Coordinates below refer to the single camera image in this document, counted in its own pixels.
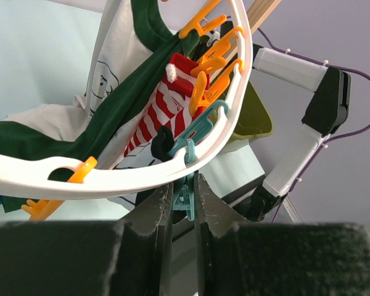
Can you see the orange clothes peg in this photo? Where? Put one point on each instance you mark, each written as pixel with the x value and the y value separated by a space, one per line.
pixel 203 97
pixel 219 49
pixel 43 208
pixel 196 22

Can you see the wooden clothes rack frame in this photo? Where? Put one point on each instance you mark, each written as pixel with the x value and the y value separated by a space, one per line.
pixel 257 13

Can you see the teal clothes peg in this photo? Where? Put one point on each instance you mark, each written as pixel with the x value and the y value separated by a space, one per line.
pixel 199 143

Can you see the green and white garment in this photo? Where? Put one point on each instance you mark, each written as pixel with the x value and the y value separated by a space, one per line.
pixel 132 49

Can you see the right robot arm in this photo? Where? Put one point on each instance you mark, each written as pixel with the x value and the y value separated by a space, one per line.
pixel 326 112

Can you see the red white santa sock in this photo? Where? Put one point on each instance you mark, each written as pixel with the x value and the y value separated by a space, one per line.
pixel 177 82

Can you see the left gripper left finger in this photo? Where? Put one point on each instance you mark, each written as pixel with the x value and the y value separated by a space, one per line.
pixel 130 256

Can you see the red white striped sock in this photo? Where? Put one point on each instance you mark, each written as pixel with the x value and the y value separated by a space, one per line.
pixel 158 115

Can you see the white pinstriped black-toe sock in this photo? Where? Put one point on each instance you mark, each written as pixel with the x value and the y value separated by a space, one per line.
pixel 151 153

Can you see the white plastic clip hanger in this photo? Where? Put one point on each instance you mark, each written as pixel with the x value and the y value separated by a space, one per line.
pixel 29 179

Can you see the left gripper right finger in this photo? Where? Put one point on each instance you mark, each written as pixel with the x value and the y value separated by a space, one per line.
pixel 238 257

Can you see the olive green plastic basket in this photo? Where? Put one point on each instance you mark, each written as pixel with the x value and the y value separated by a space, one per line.
pixel 253 123

